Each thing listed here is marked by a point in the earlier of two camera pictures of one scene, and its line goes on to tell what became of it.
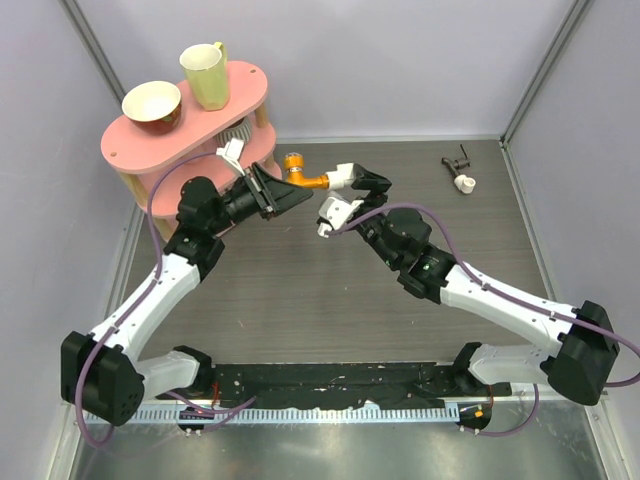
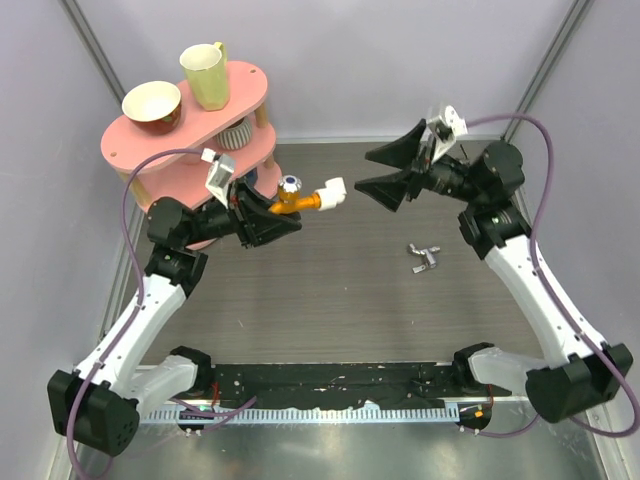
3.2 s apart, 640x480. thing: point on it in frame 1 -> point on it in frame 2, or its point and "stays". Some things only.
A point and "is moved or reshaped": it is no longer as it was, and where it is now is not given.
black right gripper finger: [374, 200] -> [387, 190]
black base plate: [347, 383] stays
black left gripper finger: [279, 195] -> [253, 199]
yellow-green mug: [206, 69] stays
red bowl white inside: [153, 107] stays
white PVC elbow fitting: [341, 176] -> [332, 195]
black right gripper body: [371, 230] -> [445, 176]
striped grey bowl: [242, 130] stays
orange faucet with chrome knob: [294, 166] is moved or reshaped
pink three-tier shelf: [153, 166] stays
